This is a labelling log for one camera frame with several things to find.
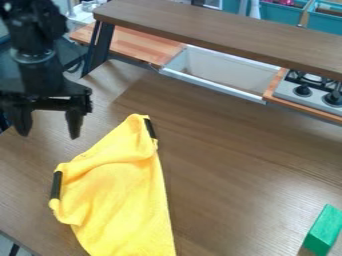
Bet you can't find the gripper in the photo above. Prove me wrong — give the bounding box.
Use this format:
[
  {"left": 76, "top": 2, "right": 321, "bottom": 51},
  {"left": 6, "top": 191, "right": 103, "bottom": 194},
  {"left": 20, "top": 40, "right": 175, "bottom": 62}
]
[{"left": 0, "top": 48, "right": 94, "bottom": 140}]

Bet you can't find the yellow cloth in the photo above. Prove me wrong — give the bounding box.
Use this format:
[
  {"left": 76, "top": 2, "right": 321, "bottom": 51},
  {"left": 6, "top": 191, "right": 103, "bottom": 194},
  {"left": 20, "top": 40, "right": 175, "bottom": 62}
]
[{"left": 48, "top": 113, "right": 178, "bottom": 256}]

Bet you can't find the toy sink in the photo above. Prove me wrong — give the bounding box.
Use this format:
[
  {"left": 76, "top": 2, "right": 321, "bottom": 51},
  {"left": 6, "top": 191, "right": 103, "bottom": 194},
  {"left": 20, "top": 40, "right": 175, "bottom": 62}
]
[{"left": 157, "top": 44, "right": 284, "bottom": 105}]

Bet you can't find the brown wooden shelf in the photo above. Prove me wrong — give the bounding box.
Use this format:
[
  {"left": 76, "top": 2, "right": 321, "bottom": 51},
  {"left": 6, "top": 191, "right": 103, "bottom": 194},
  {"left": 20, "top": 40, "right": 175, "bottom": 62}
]
[{"left": 80, "top": 0, "right": 342, "bottom": 82}]

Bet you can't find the teal bin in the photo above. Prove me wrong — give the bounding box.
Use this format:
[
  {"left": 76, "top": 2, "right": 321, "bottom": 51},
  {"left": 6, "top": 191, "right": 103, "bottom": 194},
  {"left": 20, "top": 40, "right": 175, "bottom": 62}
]
[
  {"left": 305, "top": 0, "right": 342, "bottom": 36},
  {"left": 259, "top": 0, "right": 310, "bottom": 26}
]

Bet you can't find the toy stove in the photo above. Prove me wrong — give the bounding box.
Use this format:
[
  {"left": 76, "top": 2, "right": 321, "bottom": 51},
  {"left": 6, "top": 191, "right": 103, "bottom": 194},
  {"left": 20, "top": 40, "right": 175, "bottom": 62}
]
[{"left": 271, "top": 69, "right": 342, "bottom": 117}]

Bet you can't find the green block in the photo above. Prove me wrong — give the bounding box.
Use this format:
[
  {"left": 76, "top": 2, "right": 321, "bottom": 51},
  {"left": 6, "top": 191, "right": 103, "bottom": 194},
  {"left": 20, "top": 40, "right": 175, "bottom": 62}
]
[{"left": 301, "top": 203, "right": 342, "bottom": 256}]

